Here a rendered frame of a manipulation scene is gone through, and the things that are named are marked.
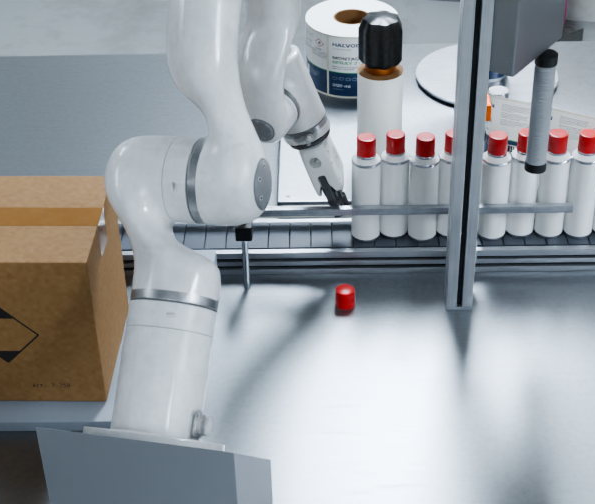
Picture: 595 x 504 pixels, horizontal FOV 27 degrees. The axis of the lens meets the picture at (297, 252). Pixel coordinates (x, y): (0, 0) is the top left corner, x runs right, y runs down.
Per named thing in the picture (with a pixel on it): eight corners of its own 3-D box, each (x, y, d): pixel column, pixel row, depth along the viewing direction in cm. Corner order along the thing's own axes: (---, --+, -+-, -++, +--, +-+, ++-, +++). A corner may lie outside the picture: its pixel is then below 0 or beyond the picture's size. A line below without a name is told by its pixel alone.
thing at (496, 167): (503, 224, 229) (511, 126, 218) (506, 241, 225) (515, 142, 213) (474, 225, 230) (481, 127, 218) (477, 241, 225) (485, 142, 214)
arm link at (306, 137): (325, 126, 210) (331, 140, 212) (325, 100, 217) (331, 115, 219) (279, 141, 212) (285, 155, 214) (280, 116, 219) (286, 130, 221)
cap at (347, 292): (355, 309, 218) (356, 294, 216) (336, 310, 218) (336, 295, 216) (353, 297, 221) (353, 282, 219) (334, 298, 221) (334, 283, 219)
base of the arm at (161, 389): (245, 455, 173) (263, 323, 176) (187, 446, 155) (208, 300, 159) (124, 440, 180) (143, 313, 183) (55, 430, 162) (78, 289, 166)
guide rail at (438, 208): (571, 208, 221) (572, 202, 220) (572, 212, 220) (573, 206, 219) (-35, 216, 223) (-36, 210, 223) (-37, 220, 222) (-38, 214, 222)
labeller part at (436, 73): (546, 46, 289) (546, 41, 288) (568, 111, 264) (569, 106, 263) (411, 48, 290) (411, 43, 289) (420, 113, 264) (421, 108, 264)
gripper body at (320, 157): (327, 138, 211) (350, 191, 217) (327, 109, 219) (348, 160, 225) (286, 152, 213) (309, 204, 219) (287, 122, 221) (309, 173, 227)
